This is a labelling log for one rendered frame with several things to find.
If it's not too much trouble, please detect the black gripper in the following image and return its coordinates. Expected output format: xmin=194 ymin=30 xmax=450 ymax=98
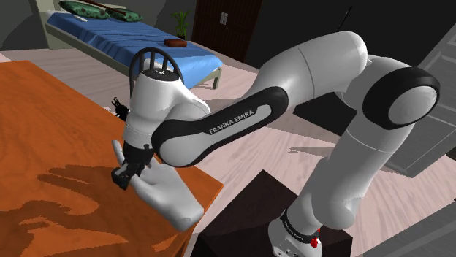
xmin=110 ymin=142 xmax=155 ymax=191

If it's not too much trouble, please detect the small black spiky object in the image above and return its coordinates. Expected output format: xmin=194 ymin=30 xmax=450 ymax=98
xmin=110 ymin=96 xmax=130 ymax=122

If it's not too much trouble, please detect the orange wooden table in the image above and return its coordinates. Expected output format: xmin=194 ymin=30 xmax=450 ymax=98
xmin=0 ymin=60 xmax=224 ymax=257

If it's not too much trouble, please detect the black round-back chair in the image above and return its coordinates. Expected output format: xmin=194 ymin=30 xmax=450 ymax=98
xmin=128 ymin=47 xmax=185 ymax=99

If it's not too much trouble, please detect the dark robot stand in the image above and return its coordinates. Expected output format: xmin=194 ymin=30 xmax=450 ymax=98
xmin=190 ymin=169 xmax=354 ymax=257

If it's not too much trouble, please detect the bed with blue sheet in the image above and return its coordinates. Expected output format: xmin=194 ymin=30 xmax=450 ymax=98
xmin=28 ymin=0 xmax=224 ymax=91

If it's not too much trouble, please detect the green potted plant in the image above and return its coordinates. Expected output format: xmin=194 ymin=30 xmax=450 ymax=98
xmin=170 ymin=9 xmax=192 ymax=40

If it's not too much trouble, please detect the dark brown wooden door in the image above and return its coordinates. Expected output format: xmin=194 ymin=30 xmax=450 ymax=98
xmin=191 ymin=0 xmax=264 ymax=64

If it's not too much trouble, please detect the grey cabinet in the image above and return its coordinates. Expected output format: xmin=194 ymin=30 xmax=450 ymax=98
xmin=385 ymin=22 xmax=456 ymax=179

